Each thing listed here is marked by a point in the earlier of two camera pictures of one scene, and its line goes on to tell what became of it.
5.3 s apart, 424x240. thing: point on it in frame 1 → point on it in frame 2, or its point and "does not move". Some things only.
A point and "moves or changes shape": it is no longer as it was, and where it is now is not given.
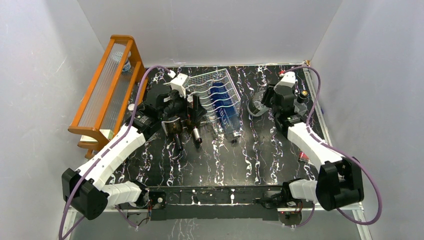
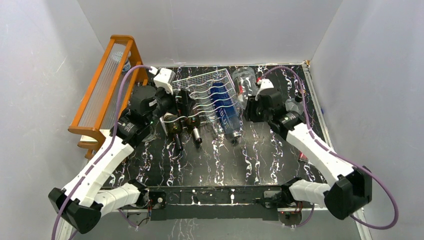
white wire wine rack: x=216 y=92 does not move
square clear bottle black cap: x=300 y=106 does not move
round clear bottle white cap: x=254 y=106 moves or changes shape
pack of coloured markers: x=302 y=155 does not move
